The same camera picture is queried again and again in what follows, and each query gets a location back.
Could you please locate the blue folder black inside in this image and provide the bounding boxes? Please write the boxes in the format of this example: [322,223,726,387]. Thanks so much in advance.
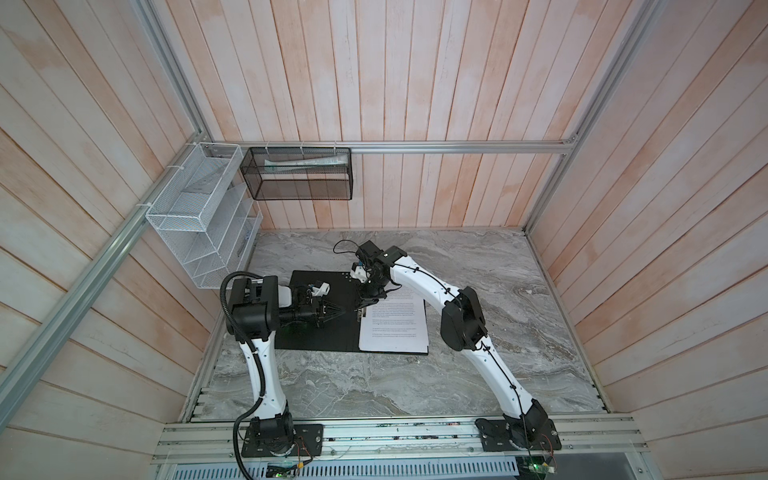
[276,270,429,355]

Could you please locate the printed paper sheet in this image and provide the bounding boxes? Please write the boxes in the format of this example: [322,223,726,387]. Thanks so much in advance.
[358,290,429,355]

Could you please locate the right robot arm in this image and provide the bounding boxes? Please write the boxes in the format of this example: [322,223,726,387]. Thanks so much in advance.
[351,241,551,449]

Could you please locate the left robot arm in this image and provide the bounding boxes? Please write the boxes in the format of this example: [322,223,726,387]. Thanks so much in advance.
[219,271,343,456]

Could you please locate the black mesh basket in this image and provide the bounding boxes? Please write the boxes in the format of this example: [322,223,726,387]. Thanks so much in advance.
[240,147,354,201]

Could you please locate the papers in black basket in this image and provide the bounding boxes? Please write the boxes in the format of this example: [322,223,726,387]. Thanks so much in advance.
[262,154,350,174]

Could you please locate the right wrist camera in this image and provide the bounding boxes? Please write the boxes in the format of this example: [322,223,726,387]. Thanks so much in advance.
[350,262,368,284]

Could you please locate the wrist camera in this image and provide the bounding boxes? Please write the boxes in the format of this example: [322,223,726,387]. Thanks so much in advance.
[311,282,330,297]
[350,262,368,284]

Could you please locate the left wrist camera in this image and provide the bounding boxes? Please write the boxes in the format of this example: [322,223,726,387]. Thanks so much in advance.
[311,282,330,297]

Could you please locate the black corrugated cable conduit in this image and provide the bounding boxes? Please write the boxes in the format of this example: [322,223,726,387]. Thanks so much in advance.
[218,270,268,480]

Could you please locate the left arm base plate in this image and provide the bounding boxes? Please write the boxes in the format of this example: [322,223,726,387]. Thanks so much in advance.
[240,421,324,459]

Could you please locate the white wire mesh shelf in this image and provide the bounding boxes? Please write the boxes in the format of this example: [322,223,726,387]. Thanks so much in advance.
[146,143,263,290]

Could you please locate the aluminium frame bar back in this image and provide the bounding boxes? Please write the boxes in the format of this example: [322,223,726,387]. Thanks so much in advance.
[231,140,576,154]

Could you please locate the aluminium frame bar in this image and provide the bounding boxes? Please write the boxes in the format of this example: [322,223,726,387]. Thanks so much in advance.
[1,134,214,436]
[521,1,668,237]
[231,140,576,154]

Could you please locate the aluminium front rail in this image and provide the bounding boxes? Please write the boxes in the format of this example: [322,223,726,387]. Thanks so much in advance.
[151,414,650,464]

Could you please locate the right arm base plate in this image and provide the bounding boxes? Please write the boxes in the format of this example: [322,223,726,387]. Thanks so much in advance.
[475,418,562,452]

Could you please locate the aluminium frame bar left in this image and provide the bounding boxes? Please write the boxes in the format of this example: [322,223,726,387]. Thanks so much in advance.
[1,134,214,436]

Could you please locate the aluminium frame bar right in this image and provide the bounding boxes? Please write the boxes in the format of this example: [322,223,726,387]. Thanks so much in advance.
[521,1,668,237]

